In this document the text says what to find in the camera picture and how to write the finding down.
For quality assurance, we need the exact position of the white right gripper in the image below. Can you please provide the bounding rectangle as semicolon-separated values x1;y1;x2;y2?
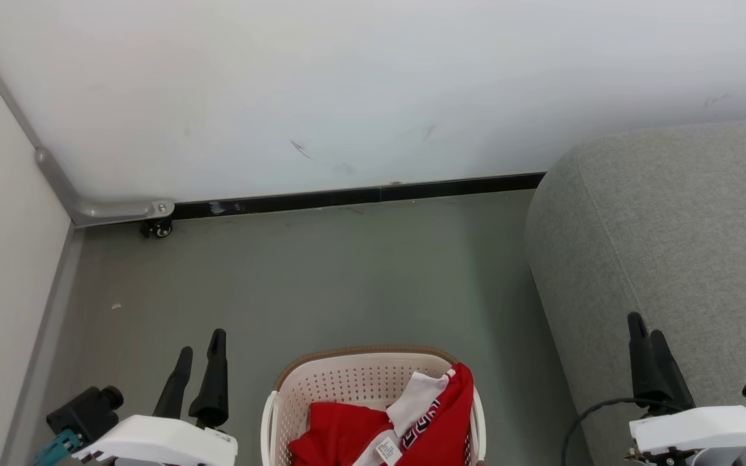
627;312;746;466

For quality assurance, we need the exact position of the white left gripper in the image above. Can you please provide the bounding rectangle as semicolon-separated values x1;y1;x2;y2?
72;329;239;466

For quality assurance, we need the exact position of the red jersey with lettering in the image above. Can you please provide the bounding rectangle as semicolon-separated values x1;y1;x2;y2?
354;364;475;466

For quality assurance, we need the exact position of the grey fabric sofa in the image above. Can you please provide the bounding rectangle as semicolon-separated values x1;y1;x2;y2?
525;118;746;466

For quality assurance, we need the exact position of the cream perforated laundry basket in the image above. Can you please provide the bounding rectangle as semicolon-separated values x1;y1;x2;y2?
261;345;487;466

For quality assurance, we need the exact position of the black baseboard strip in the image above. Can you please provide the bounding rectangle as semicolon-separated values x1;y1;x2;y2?
172;172;547;221

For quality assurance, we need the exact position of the teal left camera connector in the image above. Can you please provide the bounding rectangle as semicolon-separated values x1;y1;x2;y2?
32;429;84;466

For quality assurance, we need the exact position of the grey metal partition frame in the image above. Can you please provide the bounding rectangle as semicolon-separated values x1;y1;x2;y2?
0;13;175;227

